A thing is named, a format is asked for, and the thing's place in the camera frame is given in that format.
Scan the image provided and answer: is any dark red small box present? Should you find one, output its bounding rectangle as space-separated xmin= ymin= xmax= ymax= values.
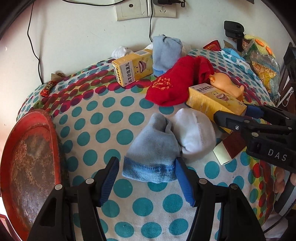
xmin=213 ymin=132 xmax=246 ymax=165

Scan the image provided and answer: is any yellow medicine box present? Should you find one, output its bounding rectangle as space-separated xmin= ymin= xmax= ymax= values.
xmin=186 ymin=83 xmax=247 ymax=121
xmin=112 ymin=49 xmax=153 ymax=87

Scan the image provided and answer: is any orange rubber toy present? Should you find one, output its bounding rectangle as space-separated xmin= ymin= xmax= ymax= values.
xmin=209 ymin=72 xmax=244 ymax=101

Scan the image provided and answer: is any red sock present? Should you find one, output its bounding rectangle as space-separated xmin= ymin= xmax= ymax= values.
xmin=145 ymin=55 xmax=214 ymax=107

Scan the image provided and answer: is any grey blue sock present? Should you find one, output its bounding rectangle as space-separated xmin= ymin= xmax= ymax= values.
xmin=122 ymin=113 xmax=181 ymax=184

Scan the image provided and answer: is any light blue sock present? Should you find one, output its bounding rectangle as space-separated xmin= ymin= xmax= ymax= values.
xmin=152 ymin=35 xmax=183 ymax=77

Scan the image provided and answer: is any dark wooden furniture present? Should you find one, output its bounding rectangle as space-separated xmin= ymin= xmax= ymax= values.
xmin=277 ymin=42 xmax=295 ymax=113

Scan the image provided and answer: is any clear snack bag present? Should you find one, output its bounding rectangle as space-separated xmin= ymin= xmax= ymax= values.
xmin=242 ymin=40 xmax=280 ymax=103

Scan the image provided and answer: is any red round tray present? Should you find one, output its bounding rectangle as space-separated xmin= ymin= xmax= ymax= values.
xmin=1 ymin=109 xmax=61 ymax=240

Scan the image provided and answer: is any blue white cloth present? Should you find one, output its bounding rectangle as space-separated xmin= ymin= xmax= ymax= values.
xmin=220 ymin=48 xmax=250 ymax=71

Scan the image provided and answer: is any polka dot bed sheet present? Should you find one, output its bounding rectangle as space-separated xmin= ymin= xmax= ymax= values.
xmin=16 ymin=49 xmax=275 ymax=240

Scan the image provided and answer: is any red packet far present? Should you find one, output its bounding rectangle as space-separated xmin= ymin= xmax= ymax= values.
xmin=203 ymin=40 xmax=221 ymax=51

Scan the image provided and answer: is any red candy wrapper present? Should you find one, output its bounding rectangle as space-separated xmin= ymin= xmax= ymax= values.
xmin=40 ymin=80 xmax=57 ymax=97

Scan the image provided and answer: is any black power adapter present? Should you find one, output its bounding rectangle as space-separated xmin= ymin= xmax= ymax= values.
xmin=152 ymin=0 xmax=186 ymax=8

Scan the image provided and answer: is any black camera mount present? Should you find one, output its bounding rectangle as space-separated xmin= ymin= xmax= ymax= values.
xmin=224 ymin=21 xmax=244 ymax=52

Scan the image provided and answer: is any adapter cable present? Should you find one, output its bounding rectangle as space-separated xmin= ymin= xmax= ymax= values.
xmin=148 ymin=4 xmax=154 ymax=44

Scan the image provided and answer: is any white wall socket plate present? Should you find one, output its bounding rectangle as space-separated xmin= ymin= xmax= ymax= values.
xmin=115 ymin=0 xmax=177 ymax=21

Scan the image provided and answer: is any black cable on wall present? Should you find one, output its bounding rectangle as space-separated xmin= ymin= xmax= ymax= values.
xmin=26 ymin=0 xmax=45 ymax=85

